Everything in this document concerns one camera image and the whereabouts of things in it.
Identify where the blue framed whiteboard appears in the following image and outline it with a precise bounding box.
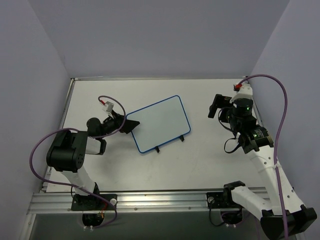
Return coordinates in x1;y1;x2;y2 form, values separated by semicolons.
126;95;192;154

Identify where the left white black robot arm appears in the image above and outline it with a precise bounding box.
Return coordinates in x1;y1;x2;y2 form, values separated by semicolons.
46;111;140;210

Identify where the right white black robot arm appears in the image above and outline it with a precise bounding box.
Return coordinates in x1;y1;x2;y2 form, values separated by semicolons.
208;94;317;240

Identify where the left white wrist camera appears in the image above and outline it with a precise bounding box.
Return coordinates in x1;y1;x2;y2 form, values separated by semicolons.
102;101;114;115

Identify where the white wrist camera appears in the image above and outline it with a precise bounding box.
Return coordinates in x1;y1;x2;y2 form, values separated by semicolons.
229;83;253;104
102;101;114;115

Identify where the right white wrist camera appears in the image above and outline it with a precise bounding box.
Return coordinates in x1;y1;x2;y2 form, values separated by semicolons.
229;83;253;104

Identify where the black wire whiteboard stand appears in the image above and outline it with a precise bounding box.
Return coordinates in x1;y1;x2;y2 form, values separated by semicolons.
154;134;185;154

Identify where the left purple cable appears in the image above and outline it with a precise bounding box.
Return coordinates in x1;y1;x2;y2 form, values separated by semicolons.
29;95;126;228

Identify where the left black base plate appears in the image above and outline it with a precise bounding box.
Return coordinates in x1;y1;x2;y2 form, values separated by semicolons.
71;194;118;211

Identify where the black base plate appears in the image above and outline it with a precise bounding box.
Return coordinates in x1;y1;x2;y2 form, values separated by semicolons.
71;194;118;211
206;191;240;209

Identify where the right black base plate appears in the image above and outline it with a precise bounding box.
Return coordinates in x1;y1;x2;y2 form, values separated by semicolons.
206;191;240;209

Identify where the aluminium front rail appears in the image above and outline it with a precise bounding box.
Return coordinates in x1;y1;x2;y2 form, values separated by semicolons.
27;190;208;214

